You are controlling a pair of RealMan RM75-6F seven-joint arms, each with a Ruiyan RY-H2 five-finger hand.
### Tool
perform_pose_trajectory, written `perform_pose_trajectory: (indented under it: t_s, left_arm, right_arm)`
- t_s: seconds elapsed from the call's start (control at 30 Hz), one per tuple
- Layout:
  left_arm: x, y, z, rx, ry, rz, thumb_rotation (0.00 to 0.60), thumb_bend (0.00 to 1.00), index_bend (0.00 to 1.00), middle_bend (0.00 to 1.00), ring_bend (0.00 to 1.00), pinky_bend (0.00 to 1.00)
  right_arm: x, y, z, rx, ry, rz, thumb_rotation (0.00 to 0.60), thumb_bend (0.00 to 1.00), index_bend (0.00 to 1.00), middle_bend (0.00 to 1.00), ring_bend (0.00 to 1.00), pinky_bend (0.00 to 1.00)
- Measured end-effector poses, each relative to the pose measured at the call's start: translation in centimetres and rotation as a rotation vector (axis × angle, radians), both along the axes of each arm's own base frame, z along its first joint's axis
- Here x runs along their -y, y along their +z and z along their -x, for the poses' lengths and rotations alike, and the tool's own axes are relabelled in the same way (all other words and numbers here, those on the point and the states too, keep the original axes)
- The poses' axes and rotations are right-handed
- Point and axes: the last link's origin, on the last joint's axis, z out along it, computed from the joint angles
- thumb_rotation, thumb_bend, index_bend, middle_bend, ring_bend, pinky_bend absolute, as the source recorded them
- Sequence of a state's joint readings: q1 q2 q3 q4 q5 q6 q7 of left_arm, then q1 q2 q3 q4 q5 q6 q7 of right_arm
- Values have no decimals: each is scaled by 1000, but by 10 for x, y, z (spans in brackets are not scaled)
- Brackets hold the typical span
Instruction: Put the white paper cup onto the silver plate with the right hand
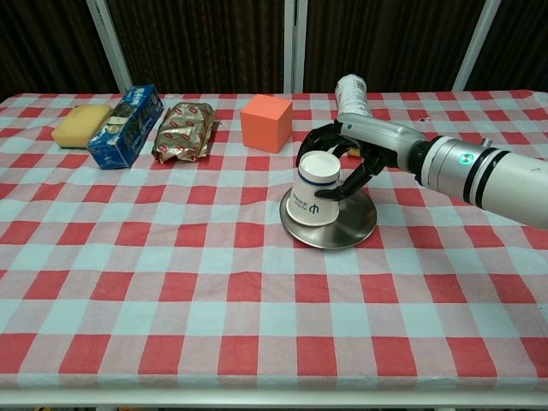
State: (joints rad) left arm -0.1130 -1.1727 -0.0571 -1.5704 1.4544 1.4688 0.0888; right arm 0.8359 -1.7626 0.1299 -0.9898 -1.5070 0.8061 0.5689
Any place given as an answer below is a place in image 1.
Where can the round stainless steel plate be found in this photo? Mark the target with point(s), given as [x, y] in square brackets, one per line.
[342, 231]

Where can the white paper cup blue print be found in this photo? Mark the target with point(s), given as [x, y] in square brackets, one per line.
[312, 188]

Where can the yellow sponge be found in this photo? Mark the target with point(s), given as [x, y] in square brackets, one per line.
[79, 126]

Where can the red white checkered tablecloth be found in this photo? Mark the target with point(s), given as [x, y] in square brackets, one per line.
[171, 278]

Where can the blue cookie box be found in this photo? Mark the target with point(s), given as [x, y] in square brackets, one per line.
[124, 128]

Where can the orange foam cube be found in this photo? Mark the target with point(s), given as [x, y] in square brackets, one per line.
[263, 126]

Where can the dark brown partition panel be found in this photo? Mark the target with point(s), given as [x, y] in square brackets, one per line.
[385, 38]
[47, 47]
[201, 47]
[518, 43]

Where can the white partition frame post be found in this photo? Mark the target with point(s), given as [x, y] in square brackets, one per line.
[475, 47]
[111, 47]
[294, 47]

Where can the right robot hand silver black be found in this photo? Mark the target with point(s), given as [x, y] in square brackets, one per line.
[381, 137]

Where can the white bottle yellow cap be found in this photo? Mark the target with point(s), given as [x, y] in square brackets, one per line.
[353, 96]

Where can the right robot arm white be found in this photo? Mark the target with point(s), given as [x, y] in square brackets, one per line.
[492, 180]

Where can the gold foil snack bag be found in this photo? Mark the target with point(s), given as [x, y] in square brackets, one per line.
[184, 132]

